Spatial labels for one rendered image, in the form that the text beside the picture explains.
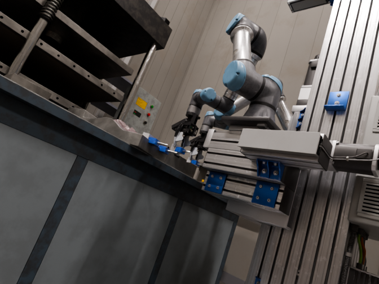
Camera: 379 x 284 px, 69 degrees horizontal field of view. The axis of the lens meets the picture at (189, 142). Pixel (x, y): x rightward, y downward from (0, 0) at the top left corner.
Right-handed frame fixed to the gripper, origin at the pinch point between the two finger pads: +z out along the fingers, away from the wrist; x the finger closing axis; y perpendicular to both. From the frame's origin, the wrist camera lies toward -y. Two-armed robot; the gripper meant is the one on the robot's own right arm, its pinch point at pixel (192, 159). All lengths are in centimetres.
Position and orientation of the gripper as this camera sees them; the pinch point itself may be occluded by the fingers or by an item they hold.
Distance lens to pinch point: 182.7
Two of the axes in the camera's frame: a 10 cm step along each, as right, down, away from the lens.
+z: -3.3, 9.1, -2.5
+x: 5.9, 4.1, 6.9
